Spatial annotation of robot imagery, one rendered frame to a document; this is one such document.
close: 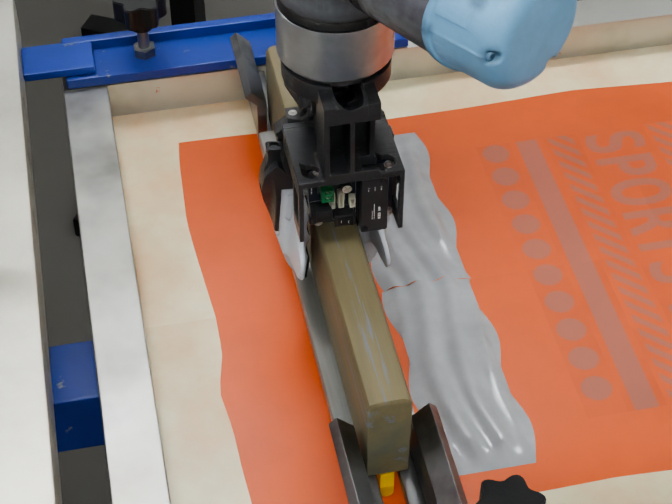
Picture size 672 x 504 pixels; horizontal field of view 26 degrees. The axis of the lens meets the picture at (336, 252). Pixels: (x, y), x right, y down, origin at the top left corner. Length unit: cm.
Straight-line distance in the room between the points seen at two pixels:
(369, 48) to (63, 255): 169
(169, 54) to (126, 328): 31
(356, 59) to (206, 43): 41
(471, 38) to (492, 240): 42
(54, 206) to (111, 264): 153
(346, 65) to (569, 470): 33
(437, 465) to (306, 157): 22
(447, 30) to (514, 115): 51
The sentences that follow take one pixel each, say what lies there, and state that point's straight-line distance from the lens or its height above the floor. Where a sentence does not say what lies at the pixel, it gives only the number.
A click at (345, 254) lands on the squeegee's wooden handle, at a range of 101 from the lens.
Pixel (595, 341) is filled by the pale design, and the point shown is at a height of 96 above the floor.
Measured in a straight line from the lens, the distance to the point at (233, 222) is 118.
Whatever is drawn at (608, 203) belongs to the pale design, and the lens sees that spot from 122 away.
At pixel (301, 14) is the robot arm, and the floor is 126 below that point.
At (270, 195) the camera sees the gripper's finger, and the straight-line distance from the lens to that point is 102.
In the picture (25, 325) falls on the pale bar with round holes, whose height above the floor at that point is 104.
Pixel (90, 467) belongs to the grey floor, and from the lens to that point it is 224.
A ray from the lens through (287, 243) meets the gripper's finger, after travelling 105.
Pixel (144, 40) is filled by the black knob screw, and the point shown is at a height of 102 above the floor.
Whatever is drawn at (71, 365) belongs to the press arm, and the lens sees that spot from 114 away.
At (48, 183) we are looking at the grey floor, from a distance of 268.
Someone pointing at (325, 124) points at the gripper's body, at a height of 119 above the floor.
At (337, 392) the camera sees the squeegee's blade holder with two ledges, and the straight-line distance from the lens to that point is 101.
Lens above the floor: 178
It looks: 45 degrees down
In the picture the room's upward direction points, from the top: straight up
